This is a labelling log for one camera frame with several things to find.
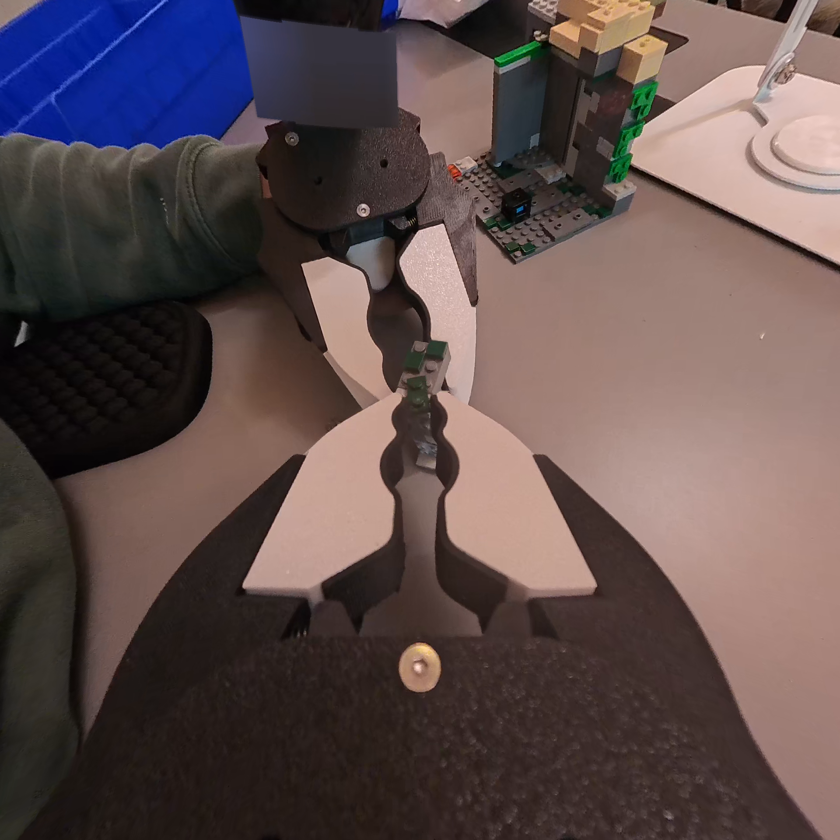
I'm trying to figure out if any small grey green brick assembly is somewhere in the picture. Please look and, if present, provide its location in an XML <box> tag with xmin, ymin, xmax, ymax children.
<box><xmin>398</xmin><ymin>338</ymin><xmax>454</xmax><ymax>401</ymax></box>

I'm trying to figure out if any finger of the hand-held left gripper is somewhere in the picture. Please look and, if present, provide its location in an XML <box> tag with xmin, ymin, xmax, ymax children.
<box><xmin>300</xmin><ymin>250</ymin><xmax>405</xmax><ymax>408</ymax></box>
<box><xmin>394</xmin><ymin>224</ymin><xmax>476</xmax><ymax>401</ymax></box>

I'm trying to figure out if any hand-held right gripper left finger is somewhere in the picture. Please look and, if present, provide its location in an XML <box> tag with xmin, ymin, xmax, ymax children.
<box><xmin>242</xmin><ymin>394</ymin><xmax>403</xmax><ymax>602</ymax></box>

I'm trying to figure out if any grey white brick column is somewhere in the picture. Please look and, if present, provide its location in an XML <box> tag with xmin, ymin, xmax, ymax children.
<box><xmin>401</xmin><ymin>394</ymin><xmax>443</xmax><ymax>471</ymax></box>

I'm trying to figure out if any black quilted wrist rest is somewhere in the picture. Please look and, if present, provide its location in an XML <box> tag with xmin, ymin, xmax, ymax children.
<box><xmin>0</xmin><ymin>302</ymin><xmax>214</xmax><ymax>480</ymax></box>

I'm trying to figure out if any person's left forearm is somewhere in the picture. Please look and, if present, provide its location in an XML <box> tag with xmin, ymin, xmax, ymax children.
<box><xmin>0</xmin><ymin>132</ymin><xmax>283</xmax><ymax>322</ymax></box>

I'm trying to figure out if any white lamp base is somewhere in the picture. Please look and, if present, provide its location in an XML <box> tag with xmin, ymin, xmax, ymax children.
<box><xmin>630</xmin><ymin>66</ymin><xmax>840</xmax><ymax>270</ymax></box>

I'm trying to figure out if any grey green brick tower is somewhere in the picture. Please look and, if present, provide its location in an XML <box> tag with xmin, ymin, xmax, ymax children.
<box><xmin>476</xmin><ymin>0</ymin><xmax>670</xmax><ymax>263</ymax></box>

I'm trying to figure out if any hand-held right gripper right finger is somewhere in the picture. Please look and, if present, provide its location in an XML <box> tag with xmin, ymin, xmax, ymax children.
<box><xmin>437</xmin><ymin>394</ymin><xmax>598</xmax><ymax>602</ymax></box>

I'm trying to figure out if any blue plastic bin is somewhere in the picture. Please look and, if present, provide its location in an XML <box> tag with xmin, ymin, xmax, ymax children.
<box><xmin>0</xmin><ymin>0</ymin><xmax>257</xmax><ymax>148</ymax></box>

